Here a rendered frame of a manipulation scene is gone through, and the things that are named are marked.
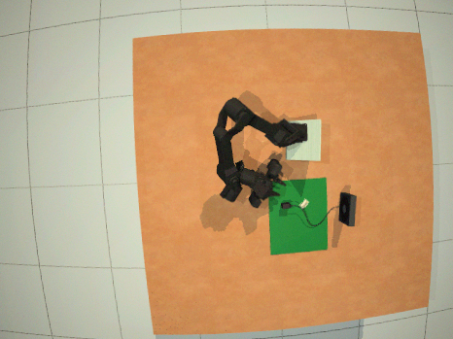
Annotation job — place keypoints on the green circuit board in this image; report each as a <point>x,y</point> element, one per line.
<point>290,232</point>

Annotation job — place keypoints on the black cooling fan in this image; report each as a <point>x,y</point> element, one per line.
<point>347,208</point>

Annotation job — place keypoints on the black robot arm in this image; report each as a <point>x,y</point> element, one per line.
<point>281,134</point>

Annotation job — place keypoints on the black cable with plug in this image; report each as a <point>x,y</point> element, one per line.
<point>288,205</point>

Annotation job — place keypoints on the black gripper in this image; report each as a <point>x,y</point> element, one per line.
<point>274,168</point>

